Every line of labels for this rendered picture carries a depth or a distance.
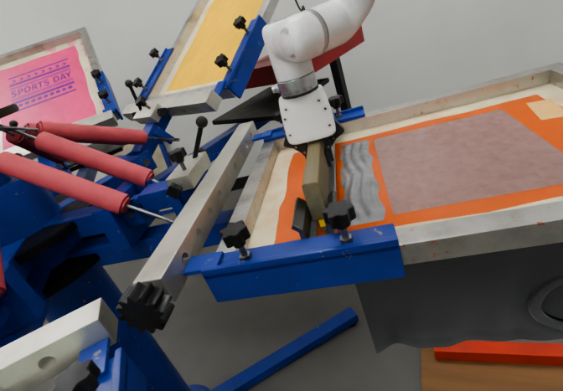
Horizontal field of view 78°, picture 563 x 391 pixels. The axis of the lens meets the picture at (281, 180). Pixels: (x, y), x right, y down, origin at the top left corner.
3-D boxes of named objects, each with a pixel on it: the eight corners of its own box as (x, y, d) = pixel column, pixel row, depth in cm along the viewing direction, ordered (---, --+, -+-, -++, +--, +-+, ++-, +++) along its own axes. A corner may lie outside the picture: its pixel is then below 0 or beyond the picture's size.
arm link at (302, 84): (267, 88, 65) (272, 102, 67) (312, 74, 63) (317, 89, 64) (273, 79, 72) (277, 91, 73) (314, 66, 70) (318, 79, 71)
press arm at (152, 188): (216, 186, 86) (208, 169, 84) (209, 199, 81) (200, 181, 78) (157, 200, 90) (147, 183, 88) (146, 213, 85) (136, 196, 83)
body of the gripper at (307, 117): (271, 97, 66) (288, 149, 71) (322, 82, 64) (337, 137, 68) (276, 87, 73) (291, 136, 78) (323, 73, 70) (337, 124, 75)
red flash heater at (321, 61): (299, 58, 220) (293, 38, 215) (365, 43, 190) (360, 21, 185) (235, 94, 182) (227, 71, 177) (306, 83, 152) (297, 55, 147)
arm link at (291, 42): (336, -1, 55) (291, 17, 51) (350, 64, 60) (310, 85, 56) (282, 16, 67) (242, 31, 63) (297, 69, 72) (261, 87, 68)
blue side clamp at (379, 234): (400, 254, 54) (392, 218, 51) (405, 277, 49) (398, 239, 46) (224, 280, 61) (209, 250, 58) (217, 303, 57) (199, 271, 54)
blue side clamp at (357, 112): (367, 127, 102) (363, 105, 99) (369, 133, 97) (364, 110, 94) (271, 151, 109) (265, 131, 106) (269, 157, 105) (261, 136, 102)
